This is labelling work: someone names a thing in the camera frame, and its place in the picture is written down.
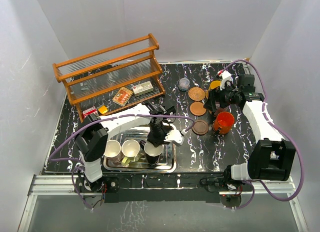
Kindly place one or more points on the black white mug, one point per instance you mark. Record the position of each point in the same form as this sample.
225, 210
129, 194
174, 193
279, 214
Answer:
152, 153

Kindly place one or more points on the purple mug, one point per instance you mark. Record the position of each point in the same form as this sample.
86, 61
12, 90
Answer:
219, 110

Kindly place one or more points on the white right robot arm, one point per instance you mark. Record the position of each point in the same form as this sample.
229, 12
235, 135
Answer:
272, 157

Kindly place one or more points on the orange-red mug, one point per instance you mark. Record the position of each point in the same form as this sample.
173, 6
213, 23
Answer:
223, 123

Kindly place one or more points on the silver metal tray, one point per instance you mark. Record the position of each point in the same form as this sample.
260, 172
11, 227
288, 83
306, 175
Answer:
167, 162

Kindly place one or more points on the woven rattan coaster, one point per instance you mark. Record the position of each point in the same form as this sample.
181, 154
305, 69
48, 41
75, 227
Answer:
196, 94

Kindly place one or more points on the dark wooden coaster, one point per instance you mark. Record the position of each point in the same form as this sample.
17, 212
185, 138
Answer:
200, 127

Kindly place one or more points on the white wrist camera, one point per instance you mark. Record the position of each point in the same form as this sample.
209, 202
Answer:
225, 76
175, 136

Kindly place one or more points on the pink handled white mug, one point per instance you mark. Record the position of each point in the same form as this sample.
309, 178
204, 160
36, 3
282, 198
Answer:
113, 151

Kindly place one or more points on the red white small box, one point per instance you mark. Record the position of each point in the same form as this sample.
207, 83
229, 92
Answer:
91, 110

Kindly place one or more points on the small clear plastic jar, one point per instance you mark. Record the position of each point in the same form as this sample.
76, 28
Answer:
184, 84

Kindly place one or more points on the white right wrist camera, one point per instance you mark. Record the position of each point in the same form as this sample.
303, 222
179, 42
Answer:
225, 76

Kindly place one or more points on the orange wooden shelf rack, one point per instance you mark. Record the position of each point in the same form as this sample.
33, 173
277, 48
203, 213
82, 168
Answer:
103, 73

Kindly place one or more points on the yellow mug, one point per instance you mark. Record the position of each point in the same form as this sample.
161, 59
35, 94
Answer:
213, 86

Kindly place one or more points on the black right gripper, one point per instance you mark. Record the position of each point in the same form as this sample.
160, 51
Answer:
210, 104

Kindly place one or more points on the yellow small block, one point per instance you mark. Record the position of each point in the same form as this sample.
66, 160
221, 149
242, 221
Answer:
102, 110

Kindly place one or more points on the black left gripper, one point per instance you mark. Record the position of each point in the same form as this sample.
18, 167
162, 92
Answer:
158, 141

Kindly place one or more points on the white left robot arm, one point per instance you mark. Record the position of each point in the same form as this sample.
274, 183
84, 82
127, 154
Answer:
91, 139

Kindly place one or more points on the white cardboard box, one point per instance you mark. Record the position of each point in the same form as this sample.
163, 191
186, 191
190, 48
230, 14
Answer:
142, 88

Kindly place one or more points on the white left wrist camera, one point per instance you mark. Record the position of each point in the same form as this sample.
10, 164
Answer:
175, 136

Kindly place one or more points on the light wooden coaster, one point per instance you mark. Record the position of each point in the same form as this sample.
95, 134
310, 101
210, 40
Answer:
197, 109

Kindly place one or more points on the green handled white mug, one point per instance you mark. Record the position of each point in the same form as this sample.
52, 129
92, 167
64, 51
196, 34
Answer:
131, 152

